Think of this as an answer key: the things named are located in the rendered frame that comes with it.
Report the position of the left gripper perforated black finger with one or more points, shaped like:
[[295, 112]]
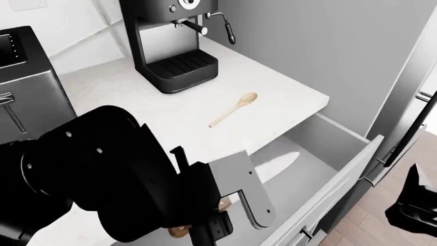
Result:
[[215, 228]]

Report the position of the left gripper thin black finger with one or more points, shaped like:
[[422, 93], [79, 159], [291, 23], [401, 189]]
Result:
[[180, 159]]

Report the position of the grey drawer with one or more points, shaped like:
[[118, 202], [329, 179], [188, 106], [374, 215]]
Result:
[[307, 164]]

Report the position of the wooden spoon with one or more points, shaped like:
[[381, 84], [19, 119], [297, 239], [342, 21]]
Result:
[[235, 109]]

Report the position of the black espresso machine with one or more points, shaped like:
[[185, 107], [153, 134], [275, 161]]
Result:
[[170, 64]]

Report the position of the stainless steel fridge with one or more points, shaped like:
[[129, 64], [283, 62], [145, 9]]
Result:
[[406, 77]]

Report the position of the black portafilter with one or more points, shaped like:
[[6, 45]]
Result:
[[193, 25]]

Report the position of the stainless steel toaster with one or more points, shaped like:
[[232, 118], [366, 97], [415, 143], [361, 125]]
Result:
[[30, 84]]

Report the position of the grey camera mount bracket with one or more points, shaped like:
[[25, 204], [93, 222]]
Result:
[[240, 174]]

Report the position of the white wall plate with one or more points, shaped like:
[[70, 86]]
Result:
[[30, 4]]

